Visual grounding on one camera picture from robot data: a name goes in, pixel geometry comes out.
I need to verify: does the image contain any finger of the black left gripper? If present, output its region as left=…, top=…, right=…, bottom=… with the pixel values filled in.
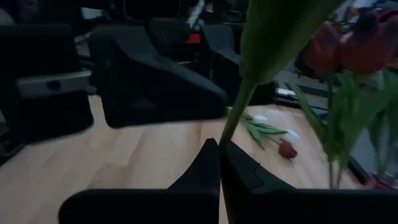
left=89, top=24, right=230, bottom=129

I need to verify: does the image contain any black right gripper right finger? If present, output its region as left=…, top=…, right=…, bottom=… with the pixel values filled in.
left=220, top=141, right=398, bottom=224

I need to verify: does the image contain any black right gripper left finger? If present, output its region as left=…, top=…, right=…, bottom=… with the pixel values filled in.
left=58, top=138, right=221, bottom=224

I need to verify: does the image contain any red artificial tulip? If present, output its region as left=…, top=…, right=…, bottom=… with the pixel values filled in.
left=248, top=124, right=299, bottom=161

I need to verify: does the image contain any white artificial tulip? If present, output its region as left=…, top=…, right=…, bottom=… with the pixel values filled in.
left=245, top=123, right=302, bottom=146
left=239, top=112, right=270, bottom=133

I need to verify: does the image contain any green flower stem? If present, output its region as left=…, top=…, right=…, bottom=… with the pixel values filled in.
left=217, top=0, right=346, bottom=155

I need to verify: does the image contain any pink artificial tulip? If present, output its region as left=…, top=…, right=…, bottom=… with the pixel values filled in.
left=285, top=21, right=354, bottom=187

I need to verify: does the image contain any red tulip bouquet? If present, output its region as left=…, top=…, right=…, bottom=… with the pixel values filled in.
left=329, top=7, right=398, bottom=187

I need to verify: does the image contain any purple glass vase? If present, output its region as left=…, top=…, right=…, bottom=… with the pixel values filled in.
left=362, top=170, right=398, bottom=190

